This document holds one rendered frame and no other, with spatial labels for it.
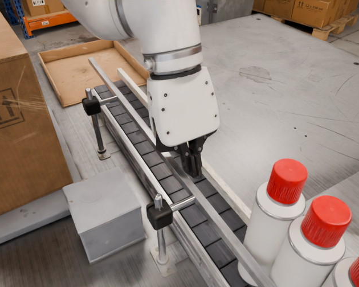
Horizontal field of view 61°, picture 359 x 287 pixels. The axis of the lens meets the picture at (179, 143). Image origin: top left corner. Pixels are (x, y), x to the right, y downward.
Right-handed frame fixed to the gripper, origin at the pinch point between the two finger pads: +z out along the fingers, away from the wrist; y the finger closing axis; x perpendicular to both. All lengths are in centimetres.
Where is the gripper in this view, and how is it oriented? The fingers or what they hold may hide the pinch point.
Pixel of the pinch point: (191, 163)
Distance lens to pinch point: 50.0
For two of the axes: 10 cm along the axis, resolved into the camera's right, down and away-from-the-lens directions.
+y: 8.7, -3.3, 3.7
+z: 1.7, 9.0, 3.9
